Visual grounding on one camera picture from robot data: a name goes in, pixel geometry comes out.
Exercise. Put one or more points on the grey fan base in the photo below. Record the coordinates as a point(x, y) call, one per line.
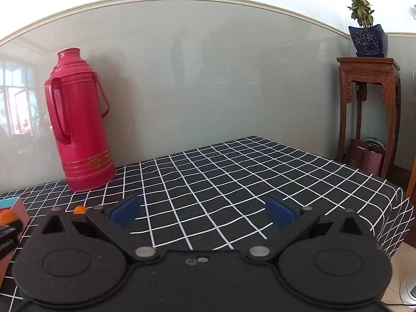
point(408, 291)

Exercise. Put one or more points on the white wall socket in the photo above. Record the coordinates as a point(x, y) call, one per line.
point(413, 12)

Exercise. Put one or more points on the carved wooden plant stand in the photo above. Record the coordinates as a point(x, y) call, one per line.
point(367, 66)

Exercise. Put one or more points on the wooden chair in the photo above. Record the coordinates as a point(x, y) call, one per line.
point(412, 185)

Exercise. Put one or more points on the blue patterned flower pot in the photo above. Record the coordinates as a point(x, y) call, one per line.
point(369, 40)

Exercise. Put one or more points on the red thermos flask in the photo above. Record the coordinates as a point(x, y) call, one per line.
point(81, 130)

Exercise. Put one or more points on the black white checked tablecloth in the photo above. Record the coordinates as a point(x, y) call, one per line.
point(227, 185)

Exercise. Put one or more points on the orange tangerine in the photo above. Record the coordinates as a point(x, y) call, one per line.
point(80, 209)
point(7, 216)

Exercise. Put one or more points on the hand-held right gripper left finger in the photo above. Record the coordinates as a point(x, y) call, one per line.
point(125, 214)

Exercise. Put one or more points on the maroon bag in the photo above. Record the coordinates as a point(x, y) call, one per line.
point(364, 156)

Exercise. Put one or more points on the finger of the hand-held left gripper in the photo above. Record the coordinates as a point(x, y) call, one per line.
point(13, 227)

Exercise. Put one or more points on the green potted plant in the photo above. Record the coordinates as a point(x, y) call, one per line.
point(360, 8)

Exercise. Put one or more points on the colourful cardboard box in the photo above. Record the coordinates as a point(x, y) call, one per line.
point(20, 211)

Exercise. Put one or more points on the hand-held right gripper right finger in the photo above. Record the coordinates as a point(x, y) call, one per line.
point(279, 214)

